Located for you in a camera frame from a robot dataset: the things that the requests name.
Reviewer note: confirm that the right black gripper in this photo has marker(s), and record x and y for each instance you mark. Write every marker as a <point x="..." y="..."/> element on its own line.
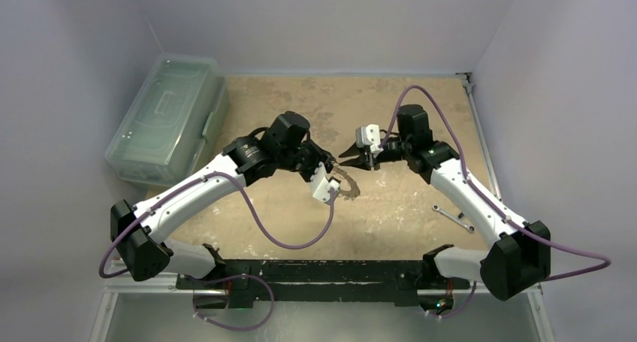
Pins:
<point x="369" y="158"/>

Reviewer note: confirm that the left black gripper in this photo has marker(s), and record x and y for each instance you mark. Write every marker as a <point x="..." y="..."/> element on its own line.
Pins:
<point x="319" y="155"/>

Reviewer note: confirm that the large keyring with keys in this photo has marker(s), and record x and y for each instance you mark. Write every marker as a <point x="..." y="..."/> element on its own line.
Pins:
<point x="349" y="188"/>

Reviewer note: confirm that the translucent green plastic storage box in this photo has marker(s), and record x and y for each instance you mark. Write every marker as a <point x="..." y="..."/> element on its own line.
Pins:
<point x="173" y="124"/>

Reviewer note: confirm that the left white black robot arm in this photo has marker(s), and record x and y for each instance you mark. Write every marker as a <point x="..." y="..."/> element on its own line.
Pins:
<point x="140" y="232"/>

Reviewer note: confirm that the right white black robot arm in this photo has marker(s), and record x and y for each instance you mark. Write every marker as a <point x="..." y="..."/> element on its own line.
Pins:
<point x="515" y="260"/>

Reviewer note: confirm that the silver wrench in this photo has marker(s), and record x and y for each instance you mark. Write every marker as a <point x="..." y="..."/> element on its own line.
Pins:
<point x="453" y="218"/>

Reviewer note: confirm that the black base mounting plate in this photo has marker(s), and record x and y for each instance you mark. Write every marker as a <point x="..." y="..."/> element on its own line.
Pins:
<point x="245" y="281"/>

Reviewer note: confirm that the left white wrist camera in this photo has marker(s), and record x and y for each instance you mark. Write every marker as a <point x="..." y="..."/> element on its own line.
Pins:
<point x="323" y="187"/>

